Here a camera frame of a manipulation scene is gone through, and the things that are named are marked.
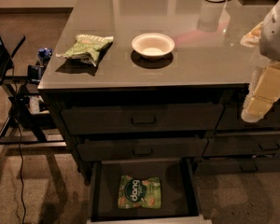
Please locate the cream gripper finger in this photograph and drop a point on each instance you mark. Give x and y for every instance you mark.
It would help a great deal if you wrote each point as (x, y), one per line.
(251, 39)
(264, 90)

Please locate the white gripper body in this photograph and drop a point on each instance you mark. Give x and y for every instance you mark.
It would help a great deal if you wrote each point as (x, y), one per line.
(276, 34)

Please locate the green dang rice chip bag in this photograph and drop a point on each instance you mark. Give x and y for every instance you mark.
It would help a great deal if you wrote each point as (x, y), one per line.
(134, 193)

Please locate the top right drawer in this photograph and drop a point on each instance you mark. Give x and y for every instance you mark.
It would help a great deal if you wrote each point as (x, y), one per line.
(233, 119)

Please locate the middle right drawer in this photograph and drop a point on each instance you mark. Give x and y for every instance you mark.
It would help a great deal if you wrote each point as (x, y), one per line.
(238, 144)

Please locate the top left drawer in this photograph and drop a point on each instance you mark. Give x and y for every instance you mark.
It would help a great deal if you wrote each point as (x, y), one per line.
(141, 118)

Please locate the bottom right drawer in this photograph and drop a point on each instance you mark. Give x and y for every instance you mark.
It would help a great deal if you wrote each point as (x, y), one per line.
(237, 166)

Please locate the middle left drawer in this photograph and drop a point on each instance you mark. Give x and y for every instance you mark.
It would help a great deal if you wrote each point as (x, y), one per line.
(127, 149)

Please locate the dark grey drawer cabinet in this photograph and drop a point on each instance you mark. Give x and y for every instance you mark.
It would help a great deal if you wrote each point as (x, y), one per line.
(207, 65)

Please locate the open bottom left drawer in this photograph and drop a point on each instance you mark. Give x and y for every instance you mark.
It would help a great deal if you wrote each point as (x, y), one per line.
(179, 200)

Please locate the light green snack bag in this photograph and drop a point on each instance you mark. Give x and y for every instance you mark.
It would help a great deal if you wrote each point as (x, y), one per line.
(87, 48)

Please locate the white paper bowl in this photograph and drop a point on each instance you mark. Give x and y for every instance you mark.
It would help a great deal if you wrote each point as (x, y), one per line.
(153, 46)

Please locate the smartphone with lit screen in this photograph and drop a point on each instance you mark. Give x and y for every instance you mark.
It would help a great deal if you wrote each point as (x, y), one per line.
(35, 73)

